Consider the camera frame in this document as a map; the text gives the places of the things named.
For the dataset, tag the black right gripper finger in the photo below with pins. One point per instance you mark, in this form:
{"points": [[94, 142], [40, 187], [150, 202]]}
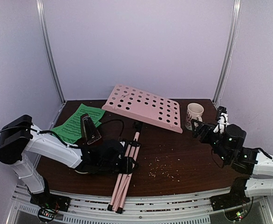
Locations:
{"points": [[196, 132], [198, 124]]}

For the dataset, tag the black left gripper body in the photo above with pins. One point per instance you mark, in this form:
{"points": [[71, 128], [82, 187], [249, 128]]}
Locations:
{"points": [[107, 165]]}

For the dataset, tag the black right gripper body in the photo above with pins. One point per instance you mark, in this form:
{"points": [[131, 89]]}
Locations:
{"points": [[203, 130]]}

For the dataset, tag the brown wooden metronome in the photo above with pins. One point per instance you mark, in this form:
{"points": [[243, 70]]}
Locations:
{"points": [[89, 132]]}

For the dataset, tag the pink music stand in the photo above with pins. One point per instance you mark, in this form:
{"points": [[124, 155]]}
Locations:
{"points": [[143, 107]]}

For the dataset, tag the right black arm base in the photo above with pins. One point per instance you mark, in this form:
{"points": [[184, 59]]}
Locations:
{"points": [[235, 197]]}

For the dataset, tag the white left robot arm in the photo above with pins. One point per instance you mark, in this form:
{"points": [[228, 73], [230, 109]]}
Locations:
{"points": [[22, 136]]}

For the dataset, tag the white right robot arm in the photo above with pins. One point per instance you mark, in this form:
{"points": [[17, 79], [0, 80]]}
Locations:
{"points": [[260, 182]]}

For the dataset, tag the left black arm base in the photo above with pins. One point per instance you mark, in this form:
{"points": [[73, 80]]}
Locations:
{"points": [[50, 201]]}

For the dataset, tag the white floral ceramic mug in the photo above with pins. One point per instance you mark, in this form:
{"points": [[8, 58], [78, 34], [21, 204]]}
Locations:
{"points": [[194, 111]]}

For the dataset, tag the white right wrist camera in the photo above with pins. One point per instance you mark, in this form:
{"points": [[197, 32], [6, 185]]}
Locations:
{"points": [[222, 119]]}

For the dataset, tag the right aluminium frame post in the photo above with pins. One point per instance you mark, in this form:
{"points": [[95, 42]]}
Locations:
{"points": [[228, 52]]}

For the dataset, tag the aluminium frame post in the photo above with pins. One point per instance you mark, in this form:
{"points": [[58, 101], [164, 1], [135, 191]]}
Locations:
{"points": [[49, 54], [228, 52]]}

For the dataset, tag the left aluminium frame post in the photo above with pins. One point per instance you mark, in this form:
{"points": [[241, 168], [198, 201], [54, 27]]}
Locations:
{"points": [[49, 54]]}

